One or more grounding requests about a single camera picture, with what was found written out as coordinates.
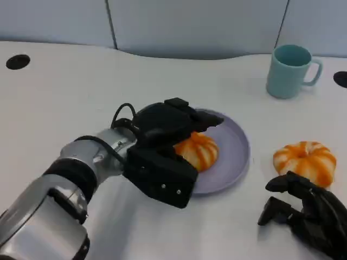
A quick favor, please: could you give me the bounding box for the lilac plate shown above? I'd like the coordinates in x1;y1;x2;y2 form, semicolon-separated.
187;108;250;196

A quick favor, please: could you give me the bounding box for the pale green mug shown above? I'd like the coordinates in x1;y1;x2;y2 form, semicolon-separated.
265;44;324;100

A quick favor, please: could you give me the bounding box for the orange white toy bread roll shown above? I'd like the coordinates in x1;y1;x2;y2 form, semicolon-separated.
173;132;220;173
273;140;337;188

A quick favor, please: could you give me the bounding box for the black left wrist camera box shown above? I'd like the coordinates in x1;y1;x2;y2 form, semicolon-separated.
123;146;198;209

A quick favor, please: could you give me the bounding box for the black table cable hole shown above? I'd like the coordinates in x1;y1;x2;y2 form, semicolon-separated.
5;54;31;70
333;71;347;89

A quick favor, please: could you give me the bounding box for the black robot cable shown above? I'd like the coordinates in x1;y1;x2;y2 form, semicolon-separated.
110;102;139;136
73;134;127;166

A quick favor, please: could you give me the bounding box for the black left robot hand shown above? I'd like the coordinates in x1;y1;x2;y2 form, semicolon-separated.
134;97;225;163

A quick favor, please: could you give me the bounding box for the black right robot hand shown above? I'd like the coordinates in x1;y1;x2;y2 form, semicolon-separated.
257;171;347;260

